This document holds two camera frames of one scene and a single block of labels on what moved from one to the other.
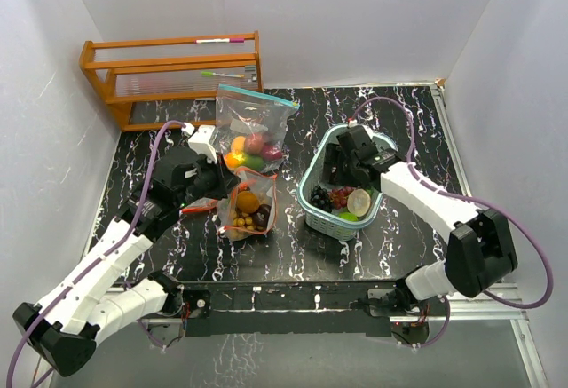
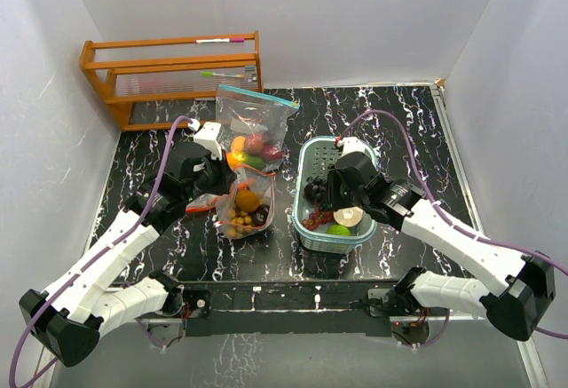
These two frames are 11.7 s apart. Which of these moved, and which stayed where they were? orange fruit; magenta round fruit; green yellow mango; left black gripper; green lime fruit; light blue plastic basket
Moved: green lime fruit; light blue plastic basket
Stayed: orange fruit; magenta round fruit; green yellow mango; left black gripper
